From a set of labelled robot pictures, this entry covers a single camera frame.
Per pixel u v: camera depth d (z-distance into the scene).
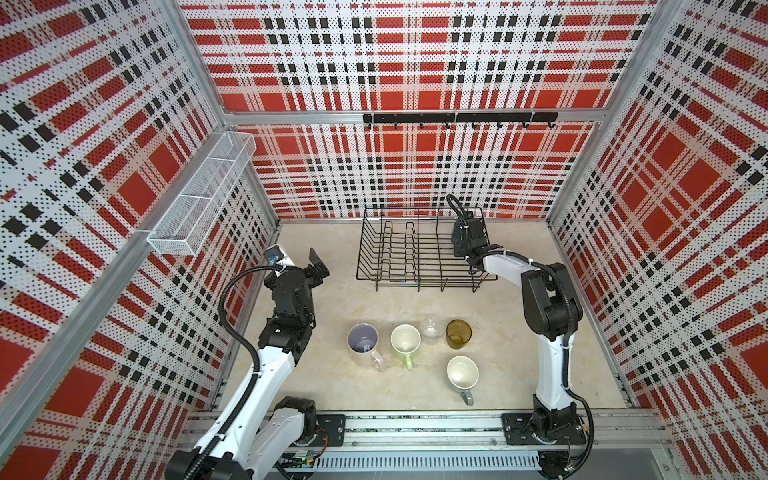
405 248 1.05
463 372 0.82
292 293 0.55
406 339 0.87
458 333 0.89
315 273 0.69
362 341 0.86
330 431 0.74
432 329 0.90
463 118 0.90
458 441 0.73
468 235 0.82
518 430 0.72
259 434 0.50
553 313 0.56
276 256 0.63
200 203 0.75
